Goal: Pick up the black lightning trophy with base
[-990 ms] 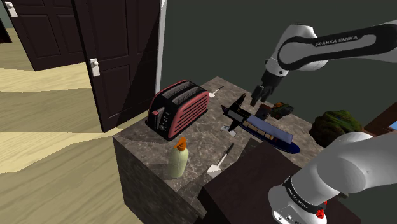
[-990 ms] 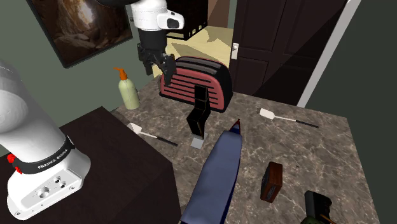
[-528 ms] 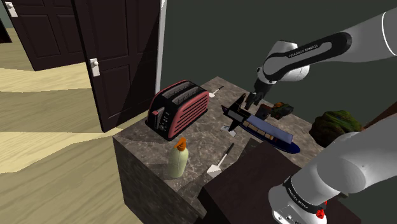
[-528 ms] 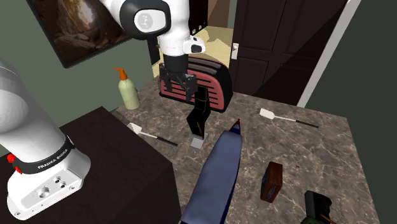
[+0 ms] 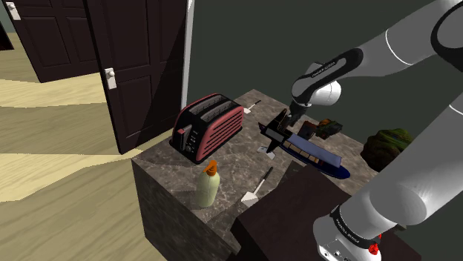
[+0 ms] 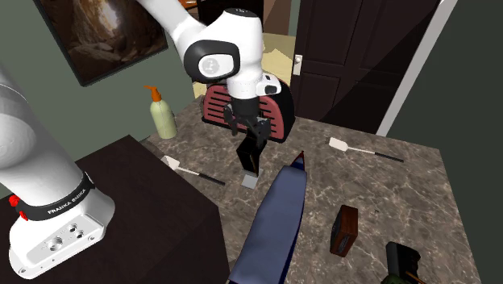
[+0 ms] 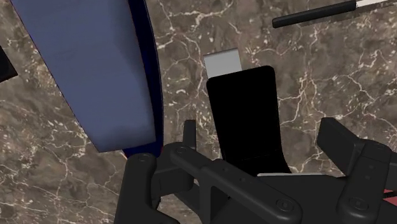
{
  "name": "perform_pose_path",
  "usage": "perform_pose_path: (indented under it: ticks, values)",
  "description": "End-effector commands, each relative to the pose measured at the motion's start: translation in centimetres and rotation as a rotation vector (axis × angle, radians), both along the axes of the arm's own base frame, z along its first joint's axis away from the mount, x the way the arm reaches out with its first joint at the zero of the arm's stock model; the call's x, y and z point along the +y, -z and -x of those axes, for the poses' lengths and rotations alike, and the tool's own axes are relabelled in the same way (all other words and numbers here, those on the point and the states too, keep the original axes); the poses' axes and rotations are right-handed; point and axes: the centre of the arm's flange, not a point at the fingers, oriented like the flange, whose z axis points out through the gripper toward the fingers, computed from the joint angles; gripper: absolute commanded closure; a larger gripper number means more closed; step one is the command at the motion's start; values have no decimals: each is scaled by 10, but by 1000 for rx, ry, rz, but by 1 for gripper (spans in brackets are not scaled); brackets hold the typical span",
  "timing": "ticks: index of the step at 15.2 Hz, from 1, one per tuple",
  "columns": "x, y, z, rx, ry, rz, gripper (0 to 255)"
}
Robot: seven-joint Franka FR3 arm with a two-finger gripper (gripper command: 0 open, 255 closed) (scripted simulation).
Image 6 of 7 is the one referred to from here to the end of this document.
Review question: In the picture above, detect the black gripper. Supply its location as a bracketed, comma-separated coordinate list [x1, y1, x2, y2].
[222, 97, 273, 152]

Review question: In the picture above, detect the red slatted toaster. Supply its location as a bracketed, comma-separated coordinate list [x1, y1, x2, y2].
[200, 76, 297, 144]

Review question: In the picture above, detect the black upright block, grey base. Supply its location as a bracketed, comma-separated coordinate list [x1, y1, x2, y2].
[236, 135, 264, 190]

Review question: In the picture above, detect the green bottle with orange pump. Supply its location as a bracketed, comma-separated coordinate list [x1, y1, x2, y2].
[143, 85, 179, 140]

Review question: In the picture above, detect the long blue pointed object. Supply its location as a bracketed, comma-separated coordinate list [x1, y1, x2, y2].
[227, 150, 309, 284]

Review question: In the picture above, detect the dark panelled door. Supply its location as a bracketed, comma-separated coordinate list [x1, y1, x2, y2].
[289, 0, 442, 135]

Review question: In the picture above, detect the dark robot stand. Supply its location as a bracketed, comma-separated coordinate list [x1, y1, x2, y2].
[0, 135, 231, 284]

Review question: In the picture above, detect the brown wooden box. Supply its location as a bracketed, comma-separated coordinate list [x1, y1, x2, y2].
[328, 204, 360, 259]

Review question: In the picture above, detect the dark green object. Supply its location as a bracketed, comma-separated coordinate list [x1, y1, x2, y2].
[379, 240, 429, 284]

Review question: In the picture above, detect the white spatula with black handle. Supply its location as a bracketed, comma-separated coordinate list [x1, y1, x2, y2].
[327, 136, 405, 164]
[160, 154, 227, 187]

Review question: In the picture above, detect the framed cave wall picture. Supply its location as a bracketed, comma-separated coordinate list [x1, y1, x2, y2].
[32, 0, 170, 88]

